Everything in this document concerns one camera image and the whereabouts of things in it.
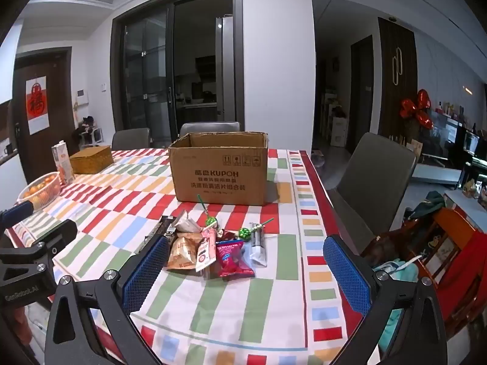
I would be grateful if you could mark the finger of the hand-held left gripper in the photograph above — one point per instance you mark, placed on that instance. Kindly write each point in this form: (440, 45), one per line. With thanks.
(57, 235)
(17, 212)

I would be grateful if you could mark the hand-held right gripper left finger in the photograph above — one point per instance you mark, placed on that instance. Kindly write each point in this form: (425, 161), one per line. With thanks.
(146, 273)

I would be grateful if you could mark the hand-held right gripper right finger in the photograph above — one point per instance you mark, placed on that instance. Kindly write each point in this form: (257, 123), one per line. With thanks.
(348, 275)

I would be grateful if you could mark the orange-brown snack packet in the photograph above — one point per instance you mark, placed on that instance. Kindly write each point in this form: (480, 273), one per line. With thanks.
(182, 253)

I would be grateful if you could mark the dark snack packet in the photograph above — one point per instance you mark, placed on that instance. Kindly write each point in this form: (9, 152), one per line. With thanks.
(167, 228)

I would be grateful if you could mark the pink and white snack packet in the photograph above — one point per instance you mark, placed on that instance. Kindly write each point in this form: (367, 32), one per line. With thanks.
(205, 253)

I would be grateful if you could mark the white snack wrapper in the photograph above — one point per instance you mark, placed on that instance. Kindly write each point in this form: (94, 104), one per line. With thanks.
(186, 222)

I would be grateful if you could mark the green lollipop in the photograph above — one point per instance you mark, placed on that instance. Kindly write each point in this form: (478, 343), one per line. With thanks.
(210, 221)
(243, 233)

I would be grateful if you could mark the magenta snack packet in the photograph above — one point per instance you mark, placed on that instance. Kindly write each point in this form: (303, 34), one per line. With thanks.
(232, 262)

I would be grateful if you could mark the white and grey snack packet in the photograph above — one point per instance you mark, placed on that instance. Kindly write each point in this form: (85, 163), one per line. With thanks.
(258, 253)

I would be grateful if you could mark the cardboard box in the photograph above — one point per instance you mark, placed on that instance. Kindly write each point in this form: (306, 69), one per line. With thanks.
(217, 175)

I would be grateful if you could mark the pile of oranges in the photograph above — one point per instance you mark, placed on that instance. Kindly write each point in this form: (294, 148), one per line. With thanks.
(38, 188)

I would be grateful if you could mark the teal cloth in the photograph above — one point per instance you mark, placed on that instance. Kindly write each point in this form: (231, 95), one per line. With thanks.
(399, 273)

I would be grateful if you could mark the orange and white drink carton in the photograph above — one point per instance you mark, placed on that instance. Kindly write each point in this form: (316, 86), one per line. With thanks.
(62, 163)

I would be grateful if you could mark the woven wicker box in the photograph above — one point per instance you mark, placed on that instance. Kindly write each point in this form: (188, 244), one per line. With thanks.
(91, 159)

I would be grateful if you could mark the striped colourful tablecloth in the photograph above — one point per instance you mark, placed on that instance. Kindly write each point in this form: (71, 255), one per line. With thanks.
(228, 311)

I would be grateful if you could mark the grey dining chair with curved back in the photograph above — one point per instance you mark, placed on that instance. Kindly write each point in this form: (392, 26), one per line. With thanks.
(376, 182)

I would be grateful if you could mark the brown entrance door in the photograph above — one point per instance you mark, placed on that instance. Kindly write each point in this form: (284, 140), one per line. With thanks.
(57, 121)

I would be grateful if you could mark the white shelf with plush toy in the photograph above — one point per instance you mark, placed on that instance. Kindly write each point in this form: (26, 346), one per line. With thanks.
(89, 133)

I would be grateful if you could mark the red and white door poster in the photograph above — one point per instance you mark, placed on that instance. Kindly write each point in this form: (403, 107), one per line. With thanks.
(37, 106)

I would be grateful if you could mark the green cap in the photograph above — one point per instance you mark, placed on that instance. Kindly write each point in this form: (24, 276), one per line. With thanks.
(430, 203)

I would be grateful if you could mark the small grey dining chair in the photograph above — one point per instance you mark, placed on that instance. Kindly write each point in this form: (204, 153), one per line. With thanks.
(131, 138)

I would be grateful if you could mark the wide grey dining chair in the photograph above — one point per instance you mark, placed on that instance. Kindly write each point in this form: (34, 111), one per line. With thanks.
(209, 127)

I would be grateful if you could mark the red foil balloon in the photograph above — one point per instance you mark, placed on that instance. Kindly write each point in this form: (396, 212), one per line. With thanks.
(418, 108)

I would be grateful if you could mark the dark glass sliding door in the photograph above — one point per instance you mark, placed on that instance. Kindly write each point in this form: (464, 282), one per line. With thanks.
(148, 64)

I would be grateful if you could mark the dark wooden cabinet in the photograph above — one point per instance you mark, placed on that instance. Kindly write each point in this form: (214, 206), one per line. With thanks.
(395, 83)

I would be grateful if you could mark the silver refrigerator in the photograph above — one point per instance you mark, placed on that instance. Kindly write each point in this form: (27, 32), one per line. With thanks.
(224, 68)

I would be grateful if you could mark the white wall intercom panel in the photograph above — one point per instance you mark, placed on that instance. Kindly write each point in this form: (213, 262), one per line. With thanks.
(82, 97)

